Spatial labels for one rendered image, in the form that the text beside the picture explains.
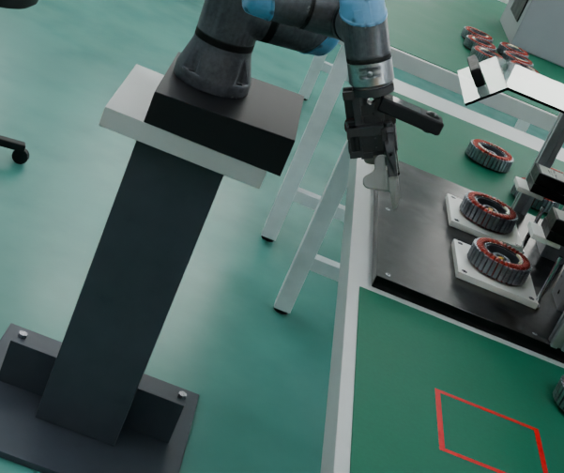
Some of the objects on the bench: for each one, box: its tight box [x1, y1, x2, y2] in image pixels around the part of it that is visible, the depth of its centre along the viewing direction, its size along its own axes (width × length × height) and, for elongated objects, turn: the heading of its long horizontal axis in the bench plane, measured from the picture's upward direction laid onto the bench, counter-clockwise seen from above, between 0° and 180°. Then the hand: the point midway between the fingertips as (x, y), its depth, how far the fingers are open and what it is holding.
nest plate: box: [445, 193, 524, 252], centre depth 230 cm, size 15×15×1 cm
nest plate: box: [451, 239, 539, 310], centre depth 208 cm, size 15×15×1 cm
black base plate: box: [372, 160, 564, 376], centre depth 220 cm, size 47×64×2 cm
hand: (398, 194), depth 204 cm, fingers open, 14 cm apart
